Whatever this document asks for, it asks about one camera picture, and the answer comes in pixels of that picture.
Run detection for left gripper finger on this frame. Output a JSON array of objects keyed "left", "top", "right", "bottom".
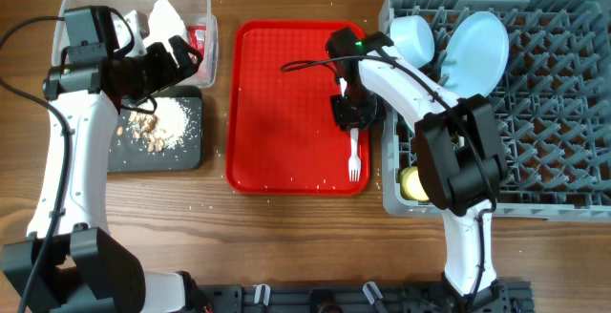
[
  {"left": 168, "top": 35, "right": 203, "bottom": 68},
  {"left": 167, "top": 63, "right": 199, "bottom": 87}
]

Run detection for red snack wrapper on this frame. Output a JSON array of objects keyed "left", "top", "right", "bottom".
[{"left": 186, "top": 25, "right": 207, "bottom": 65}]

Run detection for white napkin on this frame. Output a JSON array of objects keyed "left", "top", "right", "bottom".
[{"left": 143, "top": 0, "right": 188, "bottom": 52}]

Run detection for rice and food scraps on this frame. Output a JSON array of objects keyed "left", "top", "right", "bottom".
[{"left": 116, "top": 98, "right": 192, "bottom": 154}]

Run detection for light blue bowl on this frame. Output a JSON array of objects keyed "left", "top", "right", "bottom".
[{"left": 390, "top": 15, "right": 435, "bottom": 69}]

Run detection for yellow cup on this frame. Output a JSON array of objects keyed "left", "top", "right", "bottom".
[{"left": 398, "top": 167, "right": 429, "bottom": 202}]

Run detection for light blue plate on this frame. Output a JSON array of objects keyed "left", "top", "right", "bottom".
[{"left": 440, "top": 11, "right": 509, "bottom": 98}]

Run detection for mint green bowl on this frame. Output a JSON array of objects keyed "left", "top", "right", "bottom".
[{"left": 397, "top": 107, "right": 419, "bottom": 133}]

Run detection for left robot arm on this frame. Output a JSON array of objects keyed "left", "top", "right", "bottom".
[{"left": 1, "top": 6, "right": 214, "bottom": 312}]

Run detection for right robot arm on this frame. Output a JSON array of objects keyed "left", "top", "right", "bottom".
[{"left": 325, "top": 28, "right": 508, "bottom": 311}]

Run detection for grey dishwasher rack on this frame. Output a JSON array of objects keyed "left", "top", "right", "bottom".
[{"left": 378, "top": 0, "right": 610, "bottom": 222}]

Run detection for clear plastic bin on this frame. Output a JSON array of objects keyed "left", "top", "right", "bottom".
[{"left": 59, "top": 0, "right": 219, "bottom": 89}]

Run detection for black plastic tray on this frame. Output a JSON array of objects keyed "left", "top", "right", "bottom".
[{"left": 108, "top": 86, "right": 203, "bottom": 174}]

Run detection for red serving tray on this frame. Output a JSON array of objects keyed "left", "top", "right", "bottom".
[{"left": 225, "top": 20, "right": 370, "bottom": 196}]

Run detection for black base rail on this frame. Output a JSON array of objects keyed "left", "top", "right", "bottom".
[{"left": 184, "top": 280, "right": 536, "bottom": 313}]

